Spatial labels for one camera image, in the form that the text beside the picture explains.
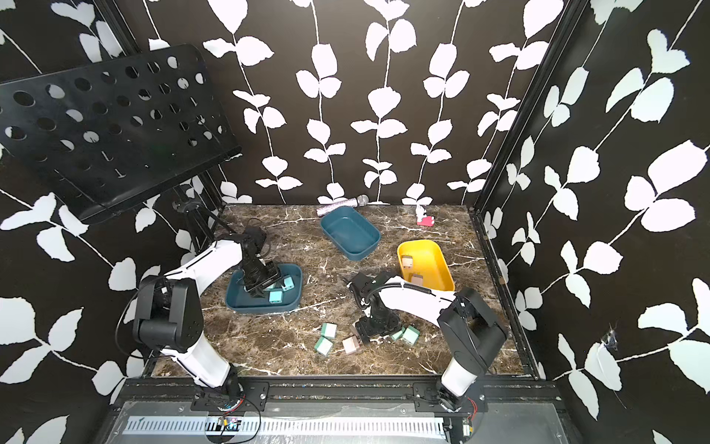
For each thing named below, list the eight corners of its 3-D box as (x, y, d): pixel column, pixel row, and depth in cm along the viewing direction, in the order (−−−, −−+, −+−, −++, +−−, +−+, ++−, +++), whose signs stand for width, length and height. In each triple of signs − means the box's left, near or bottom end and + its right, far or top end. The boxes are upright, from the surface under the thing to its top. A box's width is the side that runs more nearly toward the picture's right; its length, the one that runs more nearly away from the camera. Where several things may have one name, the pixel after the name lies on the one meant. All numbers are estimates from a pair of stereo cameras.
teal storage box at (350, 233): (350, 270, 103) (349, 260, 98) (318, 227, 116) (316, 216, 111) (386, 249, 109) (388, 239, 104) (353, 211, 122) (352, 200, 117)
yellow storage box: (400, 291, 97) (402, 283, 92) (396, 249, 109) (398, 239, 104) (449, 291, 97) (454, 283, 93) (440, 249, 109) (444, 240, 105)
